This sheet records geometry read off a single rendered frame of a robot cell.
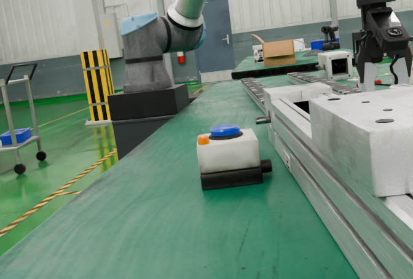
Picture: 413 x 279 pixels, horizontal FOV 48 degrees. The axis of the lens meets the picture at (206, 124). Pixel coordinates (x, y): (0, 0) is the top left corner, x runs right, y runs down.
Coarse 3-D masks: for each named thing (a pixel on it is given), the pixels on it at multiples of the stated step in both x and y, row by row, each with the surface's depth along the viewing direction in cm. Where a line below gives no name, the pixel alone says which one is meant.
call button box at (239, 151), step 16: (208, 144) 59; (224, 144) 59; (240, 144) 59; (256, 144) 59; (208, 160) 59; (224, 160) 59; (240, 160) 59; (256, 160) 59; (208, 176) 60; (224, 176) 60; (240, 176) 60; (256, 176) 60
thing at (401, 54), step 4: (408, 48) 88; (400, 52) 88; (404, 52) 88; (408, 52) 88; (396, 56) 89; (400, 56) 88; (404, 56) 88; (408, 56) 88; (408, 60) 88; (408, 64) 88; (408, 68) 88; (408, 72) 88
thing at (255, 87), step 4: (240, 80) 185; (244, 80) 178; (248, 80) 176; (252, 80) 173; (248, 84) 159; (252, 84) 157; (256, 84) 155; (260, 84) 154; (252, 88) 144; (256, 88) 142; (260, 88) 141; (264, 88) 139; (252, 92) 137; (256, 92) 132; (260, 92) 131; (256, 96) 125; (260, 96) 121; (260, 100) 116; (264, 100) 113; (264, 104) 107
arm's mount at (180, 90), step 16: (112, 96) 136; (128, 96) 136; (144, 96) 135; (160, 96) 134; (176, 96) 136; (112, 112) 137; (128, 112) 136; (144, 112) 136; (160, 112) 135; (176, 112) 134
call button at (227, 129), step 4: (228, 124) 64; (232, 124) 64; (212, 128) 62; (216, 128) 62; (220, 128) 62; (224, 128) 61; (228, 128) 61; (232, 128) 61; (236, 128) 62; (212, 132) 62; (216, 132) 61; (220, 132) 61; (224, 132) 61; (228, 132) 61; (232, 132) 61; (236, 132) 61
